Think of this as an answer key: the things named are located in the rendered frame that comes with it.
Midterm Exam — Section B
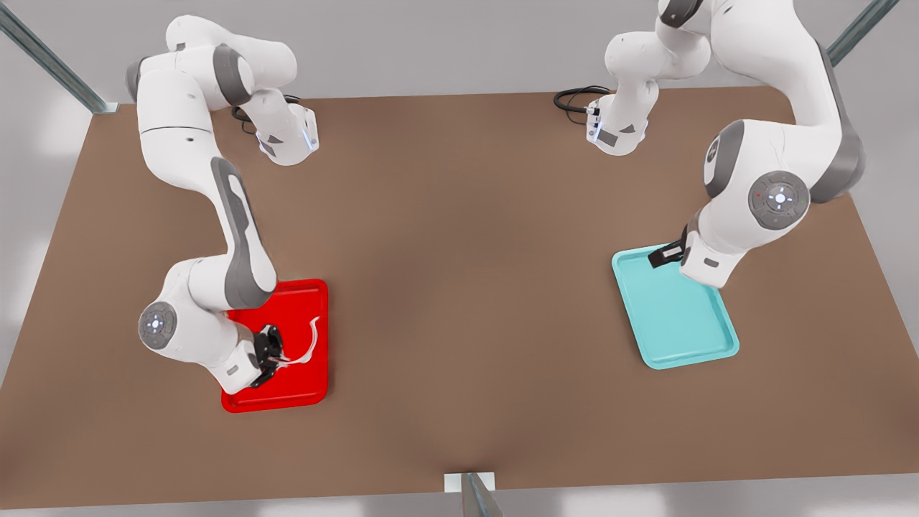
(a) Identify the white drainage pipe clamp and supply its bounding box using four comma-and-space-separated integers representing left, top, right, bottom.
276, 316, 322, 368

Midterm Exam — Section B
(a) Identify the red tray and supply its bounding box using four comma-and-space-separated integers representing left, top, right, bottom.
220, 279, 330, 414

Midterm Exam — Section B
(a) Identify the teal tray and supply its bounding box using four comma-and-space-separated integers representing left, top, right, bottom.
612, 245, 740, 371

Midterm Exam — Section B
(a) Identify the black cable loop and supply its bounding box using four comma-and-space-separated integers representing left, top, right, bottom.
230, 94, 303, 134
554, 85, 612, 125

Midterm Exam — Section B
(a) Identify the silver frame post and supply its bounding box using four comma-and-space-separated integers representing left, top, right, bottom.
826, 0, 902, 67
0, 4, 120, 115
444, 472, 505, 517

